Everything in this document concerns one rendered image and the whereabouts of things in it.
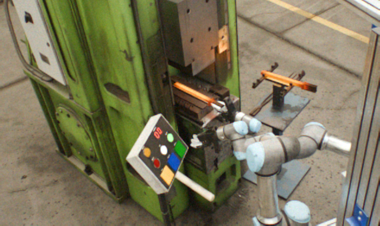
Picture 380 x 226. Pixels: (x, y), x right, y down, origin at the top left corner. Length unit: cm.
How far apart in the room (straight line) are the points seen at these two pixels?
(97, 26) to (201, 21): 62
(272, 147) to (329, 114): 247
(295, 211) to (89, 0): 157
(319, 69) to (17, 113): 321
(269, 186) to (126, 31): 106
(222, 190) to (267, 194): 143
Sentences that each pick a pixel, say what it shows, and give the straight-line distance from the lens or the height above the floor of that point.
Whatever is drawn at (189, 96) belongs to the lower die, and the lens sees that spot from 289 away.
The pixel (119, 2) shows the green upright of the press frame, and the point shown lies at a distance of 224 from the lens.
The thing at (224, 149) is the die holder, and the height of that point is 57.
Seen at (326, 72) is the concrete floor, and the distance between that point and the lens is 482.
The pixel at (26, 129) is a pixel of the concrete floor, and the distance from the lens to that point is 468.
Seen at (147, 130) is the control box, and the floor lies 118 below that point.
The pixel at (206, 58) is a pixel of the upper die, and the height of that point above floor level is 133.
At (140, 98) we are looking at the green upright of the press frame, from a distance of 255.
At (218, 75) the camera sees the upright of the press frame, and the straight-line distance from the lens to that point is 303.
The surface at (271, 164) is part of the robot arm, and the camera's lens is 186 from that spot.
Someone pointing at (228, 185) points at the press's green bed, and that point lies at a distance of 341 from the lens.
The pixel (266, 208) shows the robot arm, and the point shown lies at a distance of 204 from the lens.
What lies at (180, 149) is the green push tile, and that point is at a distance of 250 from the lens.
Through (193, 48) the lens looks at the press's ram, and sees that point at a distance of 250.
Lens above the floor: 276
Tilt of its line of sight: 38 degrees down
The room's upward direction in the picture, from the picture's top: 8 degrees counter-clockwise
